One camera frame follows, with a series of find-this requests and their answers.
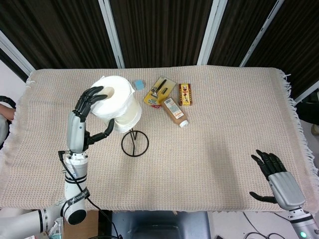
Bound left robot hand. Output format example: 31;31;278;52
66;86;116;153

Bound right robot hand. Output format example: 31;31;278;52
249;149;306;211

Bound white toilet paper roll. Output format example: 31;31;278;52
90;75;143;134

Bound person's hand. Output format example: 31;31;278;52
0;103;15;122

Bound razor in yellow blister pack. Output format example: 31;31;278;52
143;76;176;109

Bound beige woven tablecloth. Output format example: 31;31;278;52
0;65;319;214

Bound brown bottle with white cap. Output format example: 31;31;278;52
162;98;189;128

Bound cardboard box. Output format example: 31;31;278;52
63;210;100;239

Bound pile of small packages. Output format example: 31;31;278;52
47;216;65;239

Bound red and yellow box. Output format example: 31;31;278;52
178;83;194;107

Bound dark blue chair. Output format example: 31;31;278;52
111;210;212;239

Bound black cable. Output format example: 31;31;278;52
243;211;294;239

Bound black wire roll holder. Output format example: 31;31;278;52
121;128;150;157

